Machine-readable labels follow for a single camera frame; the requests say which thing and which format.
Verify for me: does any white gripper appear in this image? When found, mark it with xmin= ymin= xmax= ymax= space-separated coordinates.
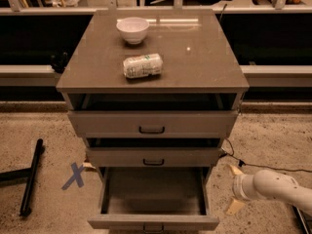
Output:
xmin=225 ymin=165 xmax=257 ymax=215

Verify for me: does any grey drawer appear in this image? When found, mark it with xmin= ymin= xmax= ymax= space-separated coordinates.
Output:
xmin=86 ymin=147 xmax=221 ymax=167
xmin=88 ymin=167 xmax=219 ymax=234
xmin=68 ymin=111 xmax=238 ymax=138

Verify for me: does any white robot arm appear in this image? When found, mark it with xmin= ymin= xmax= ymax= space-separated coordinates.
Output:
xmin=226 ymin=165 xmax=312 ymax=215

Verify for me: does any grey drawer cabinet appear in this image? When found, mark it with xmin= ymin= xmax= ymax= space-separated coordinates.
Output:
xmin=56 ymin=9 xmax=251 ymax=180

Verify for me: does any black stand leg right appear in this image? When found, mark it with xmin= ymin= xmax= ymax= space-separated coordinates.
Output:
xmin=292 ymin=207 xmax=312 ymax=234

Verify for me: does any black stand leg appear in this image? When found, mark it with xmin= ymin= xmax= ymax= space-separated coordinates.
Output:
xmin=292 ymin=207 xmax=312 ymax=234
xmin=0 ymin=138 xmax=44 ymax=217

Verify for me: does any crushed white can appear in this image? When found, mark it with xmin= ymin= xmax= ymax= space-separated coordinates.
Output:
xmin=123 ymin=54 xmax=163 ymax=79

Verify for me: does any blue tape cross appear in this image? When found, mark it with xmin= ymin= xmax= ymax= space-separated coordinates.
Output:
xmin=61 ymin=163 xmax=84 ymax=190

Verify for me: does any white bowl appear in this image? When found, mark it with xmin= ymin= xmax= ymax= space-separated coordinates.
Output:
xmin=116 ymin=18 xmax=149 ymax=45

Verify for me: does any black stand leg left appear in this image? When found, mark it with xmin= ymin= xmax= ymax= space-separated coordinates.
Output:
xmin=0 ymin=138 xmax=44 ymax=217

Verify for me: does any metal railing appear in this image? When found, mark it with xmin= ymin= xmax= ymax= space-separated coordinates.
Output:
xmin=0 ymin=0 xmax=312 ymax=14

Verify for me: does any black power cable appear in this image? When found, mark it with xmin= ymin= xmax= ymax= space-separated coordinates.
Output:
xmin=219 ymin=137 xmax=312 ymax=174

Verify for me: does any black clamp on rail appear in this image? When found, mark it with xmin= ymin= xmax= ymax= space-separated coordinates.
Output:
xmin=51 ymin=52 xmax=68 ymax=73

